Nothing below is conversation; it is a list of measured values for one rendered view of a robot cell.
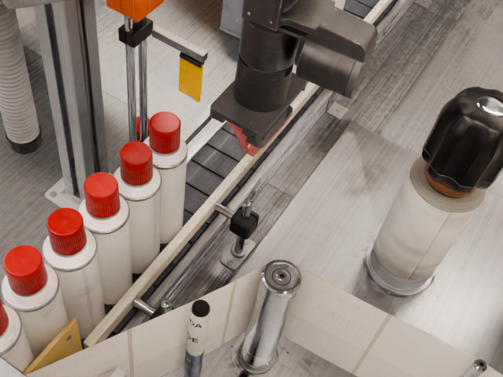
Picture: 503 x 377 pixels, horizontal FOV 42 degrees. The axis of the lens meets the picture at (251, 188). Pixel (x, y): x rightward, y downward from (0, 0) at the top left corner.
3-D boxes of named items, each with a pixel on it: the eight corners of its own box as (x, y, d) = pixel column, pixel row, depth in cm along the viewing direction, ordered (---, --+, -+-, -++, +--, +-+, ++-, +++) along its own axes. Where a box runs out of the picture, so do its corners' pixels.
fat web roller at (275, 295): (263, 382, 74) (290, 306, 59) (229, 360, 75) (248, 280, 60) (283, 351, 77) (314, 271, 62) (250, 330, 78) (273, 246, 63)
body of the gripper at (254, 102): (305, 92, 73) (318, 40, 67) (259, 146, 68) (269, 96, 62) (256, 67, 75) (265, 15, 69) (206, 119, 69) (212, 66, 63)
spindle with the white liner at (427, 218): (416, 308, 82) (522, 155, 59) (354, 271, 84) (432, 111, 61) (441, 259, 87) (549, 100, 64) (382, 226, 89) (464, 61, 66)
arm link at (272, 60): (260, -21, 63) (234, 10, 60) (326, 4, 62) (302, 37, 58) (252, 35, 68) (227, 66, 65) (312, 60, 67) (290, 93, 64)
